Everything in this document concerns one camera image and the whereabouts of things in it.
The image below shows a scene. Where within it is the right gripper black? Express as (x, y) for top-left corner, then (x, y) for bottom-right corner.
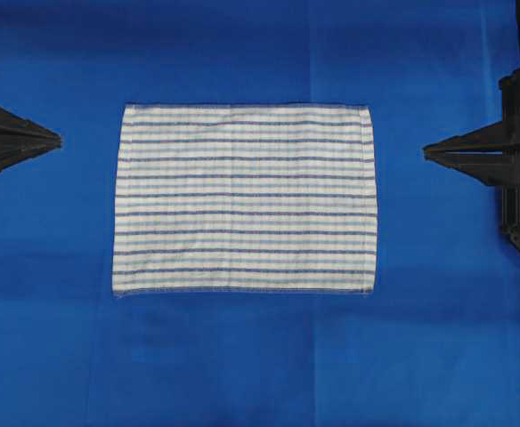
(423, 68), (520, 187)

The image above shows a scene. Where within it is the blue striped white towel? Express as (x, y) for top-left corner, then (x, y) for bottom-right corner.
(112, 103), (378, 294)

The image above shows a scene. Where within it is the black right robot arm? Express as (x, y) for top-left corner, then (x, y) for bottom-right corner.
(423, 68), (520, 252)

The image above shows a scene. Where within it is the blue table cloth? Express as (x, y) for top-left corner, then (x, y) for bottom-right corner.
(0, 1), (520, 426)

